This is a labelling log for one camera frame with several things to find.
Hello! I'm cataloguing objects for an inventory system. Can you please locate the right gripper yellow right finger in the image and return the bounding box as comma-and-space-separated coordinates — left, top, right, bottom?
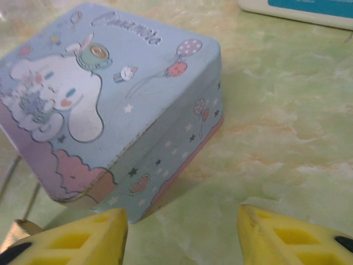
238, 203, 353, 265

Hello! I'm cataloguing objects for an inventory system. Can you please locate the cartoon dog tin box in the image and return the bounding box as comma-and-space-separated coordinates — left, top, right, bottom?
0, 2, 224, 225

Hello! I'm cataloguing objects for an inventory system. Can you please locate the storage box with blue lid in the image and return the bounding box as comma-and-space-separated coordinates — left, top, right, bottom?
237, 0, 353, 31

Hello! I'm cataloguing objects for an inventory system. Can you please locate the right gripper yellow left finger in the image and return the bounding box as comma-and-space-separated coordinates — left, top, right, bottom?
0, 208, 130, 265

